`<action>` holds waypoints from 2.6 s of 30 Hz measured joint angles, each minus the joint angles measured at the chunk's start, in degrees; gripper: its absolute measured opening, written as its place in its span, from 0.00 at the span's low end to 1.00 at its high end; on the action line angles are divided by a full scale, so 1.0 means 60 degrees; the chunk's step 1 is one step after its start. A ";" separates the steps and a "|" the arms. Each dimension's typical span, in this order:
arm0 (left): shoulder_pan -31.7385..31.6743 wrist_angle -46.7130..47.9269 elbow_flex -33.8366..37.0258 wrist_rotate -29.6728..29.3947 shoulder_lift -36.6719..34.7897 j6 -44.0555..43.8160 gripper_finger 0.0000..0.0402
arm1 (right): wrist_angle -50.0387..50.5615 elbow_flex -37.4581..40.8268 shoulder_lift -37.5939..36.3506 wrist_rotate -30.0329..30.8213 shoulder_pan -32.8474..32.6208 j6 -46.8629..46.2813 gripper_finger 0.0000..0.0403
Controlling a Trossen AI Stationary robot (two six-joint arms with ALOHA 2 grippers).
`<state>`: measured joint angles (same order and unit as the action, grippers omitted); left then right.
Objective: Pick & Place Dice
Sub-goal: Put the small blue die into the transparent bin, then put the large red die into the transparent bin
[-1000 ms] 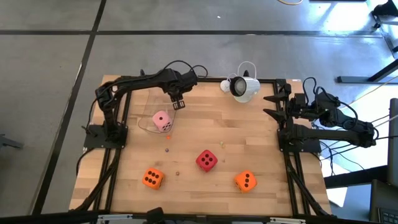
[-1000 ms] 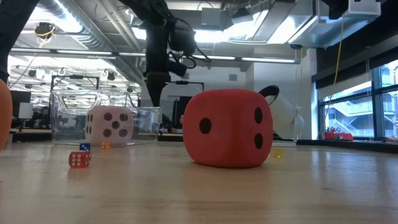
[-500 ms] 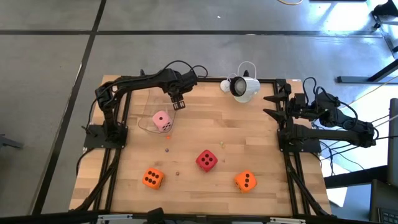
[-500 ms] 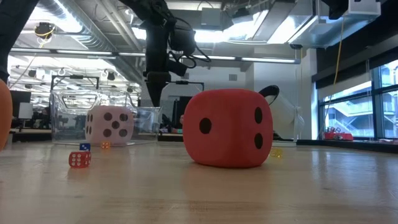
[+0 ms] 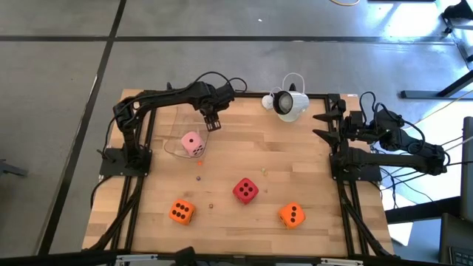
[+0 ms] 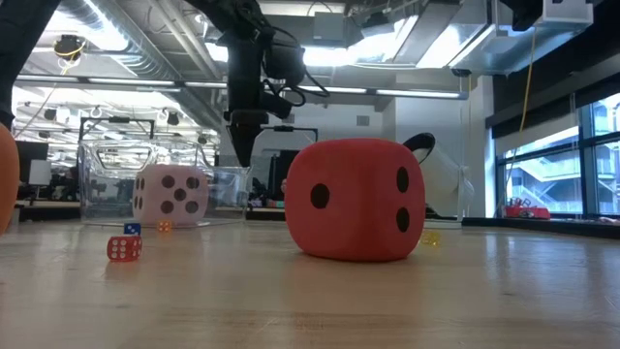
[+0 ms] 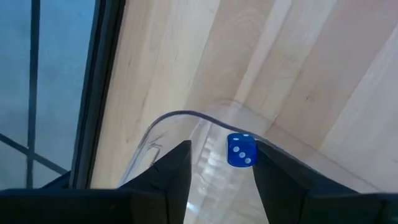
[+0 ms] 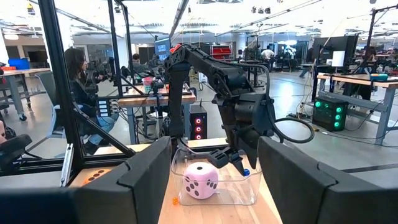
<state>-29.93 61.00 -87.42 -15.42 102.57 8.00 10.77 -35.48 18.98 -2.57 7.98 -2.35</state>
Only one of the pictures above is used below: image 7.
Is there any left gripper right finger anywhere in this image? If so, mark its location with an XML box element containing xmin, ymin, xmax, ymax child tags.
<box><xmin>252</xmin><ymin>140</ymin><xmax>358</xmax><ymax>224</ymax></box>

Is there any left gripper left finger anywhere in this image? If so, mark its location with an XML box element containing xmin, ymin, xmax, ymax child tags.
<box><xmin>119</xmin><ymin>139</ymin><xmax>193</xmax><ymax>224</ymax></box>

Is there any clear plastic bin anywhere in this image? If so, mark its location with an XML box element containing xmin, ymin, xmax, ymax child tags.
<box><xmin>118</xmin><ymin>99</ymin><xmax>383</xmax><ymax>224</ymax></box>

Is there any small blue die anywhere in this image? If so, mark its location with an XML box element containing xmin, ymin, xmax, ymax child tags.
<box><xmin>226</xmin><ymin>133</ymin><xmax>259</xmax><ymax>169</ymax></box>

